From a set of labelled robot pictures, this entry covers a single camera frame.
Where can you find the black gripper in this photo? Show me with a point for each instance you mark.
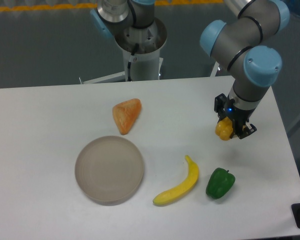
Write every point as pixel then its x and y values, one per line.
pixel 225 107

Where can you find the yellow bell pepper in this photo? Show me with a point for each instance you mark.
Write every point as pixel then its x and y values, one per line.
pixel 224 129

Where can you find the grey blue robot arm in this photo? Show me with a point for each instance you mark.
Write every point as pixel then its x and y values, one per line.
pixel 236 47

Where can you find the green bell pepper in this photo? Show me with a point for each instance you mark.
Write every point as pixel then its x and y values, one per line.
pixel 220 182

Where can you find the beige round plate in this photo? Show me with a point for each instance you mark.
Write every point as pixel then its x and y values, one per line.
pixel 109 170

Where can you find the yellow banana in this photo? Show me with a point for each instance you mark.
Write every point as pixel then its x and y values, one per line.
pixel 179 191

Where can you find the orange triangular bread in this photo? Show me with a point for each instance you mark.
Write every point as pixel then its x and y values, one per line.
pixel 125 114

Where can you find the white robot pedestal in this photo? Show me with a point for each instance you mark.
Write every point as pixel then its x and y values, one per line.
pixel 140 53

